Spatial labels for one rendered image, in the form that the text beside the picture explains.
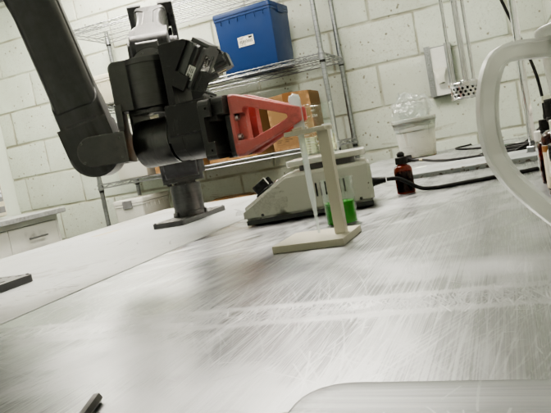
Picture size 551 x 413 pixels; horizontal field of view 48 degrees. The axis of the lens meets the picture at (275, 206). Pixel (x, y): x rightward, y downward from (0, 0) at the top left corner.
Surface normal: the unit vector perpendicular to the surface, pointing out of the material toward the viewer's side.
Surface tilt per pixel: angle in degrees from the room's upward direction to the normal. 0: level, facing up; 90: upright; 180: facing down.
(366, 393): 0
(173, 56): 90
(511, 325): 0
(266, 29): 92
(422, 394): 0
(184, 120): 90
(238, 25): 92
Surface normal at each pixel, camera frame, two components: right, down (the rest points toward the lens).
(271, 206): -0.13, 0.11
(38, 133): -0.34, 0.15
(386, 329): -0.18, -0.98
